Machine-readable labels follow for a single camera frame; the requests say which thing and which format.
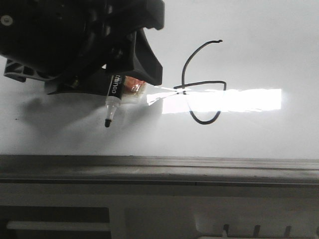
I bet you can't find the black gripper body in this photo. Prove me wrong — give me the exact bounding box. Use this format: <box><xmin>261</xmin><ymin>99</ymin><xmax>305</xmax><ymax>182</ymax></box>
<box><xmin>0</xmin><ymin>0</ymin><xmax>164</xmax><ymax>82</ymax></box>

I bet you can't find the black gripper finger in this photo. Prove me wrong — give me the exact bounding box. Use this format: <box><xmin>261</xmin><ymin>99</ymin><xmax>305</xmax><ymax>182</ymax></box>
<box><xmin>106</xmin><ymin>29</ymin><xmax>163</xmax><ymax>84</ymax></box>
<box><xmin>44</xmin><ymin>68</ymin><xmax>110</xmax><ymax>96</ymax></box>

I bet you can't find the orange magnet taped to marker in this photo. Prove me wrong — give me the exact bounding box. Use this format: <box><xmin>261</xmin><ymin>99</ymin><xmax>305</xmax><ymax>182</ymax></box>
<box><xmin>122</xmin><ymin>76</ymin><xmax>147</xmax><ymax>104</ymax></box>

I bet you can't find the black and white whiteboard marker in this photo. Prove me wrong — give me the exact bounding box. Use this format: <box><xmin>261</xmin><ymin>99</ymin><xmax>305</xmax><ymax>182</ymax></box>
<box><xmin>105</xmin><ymin>74</ymin><xmax>125</xmax><ymax>127</ymax></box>

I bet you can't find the white whiteboard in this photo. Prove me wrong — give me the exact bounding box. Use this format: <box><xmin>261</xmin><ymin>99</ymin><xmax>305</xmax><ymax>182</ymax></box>
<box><xmin>0</xmin><ymin>0</ymin><xmax>319</xmax><ymax>159</ymax></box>

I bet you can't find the grey aluminium whiteboard tray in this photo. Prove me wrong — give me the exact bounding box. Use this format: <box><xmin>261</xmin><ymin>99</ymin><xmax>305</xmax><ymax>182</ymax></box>
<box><xmin>0</xmin><ymin>155</ymin><xmax>319</xmax><ymax>185</ymax></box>

